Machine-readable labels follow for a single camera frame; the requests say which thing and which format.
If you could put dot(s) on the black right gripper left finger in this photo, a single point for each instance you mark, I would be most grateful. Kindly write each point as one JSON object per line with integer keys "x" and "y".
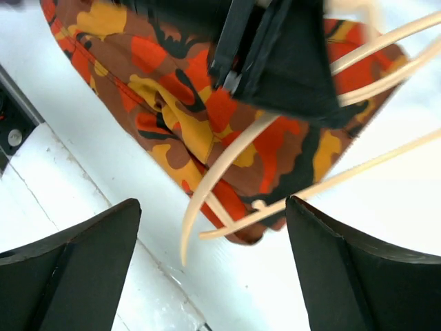
{"x": 71, "y": 280}

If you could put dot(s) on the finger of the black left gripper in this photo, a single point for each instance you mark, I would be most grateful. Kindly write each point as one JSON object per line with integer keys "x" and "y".
{"x": 228, "y": 54}
{"x": 290, "y": 74}

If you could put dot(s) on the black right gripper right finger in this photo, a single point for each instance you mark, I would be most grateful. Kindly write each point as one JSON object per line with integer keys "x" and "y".
{"x": 351, "y": 280}

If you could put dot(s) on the orange camouflage trousers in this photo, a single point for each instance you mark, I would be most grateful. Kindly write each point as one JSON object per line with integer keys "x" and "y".
{"x": 147, "y": 62}

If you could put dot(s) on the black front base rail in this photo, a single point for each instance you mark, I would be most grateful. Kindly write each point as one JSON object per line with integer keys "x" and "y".
{"x": 19, "y": 118}

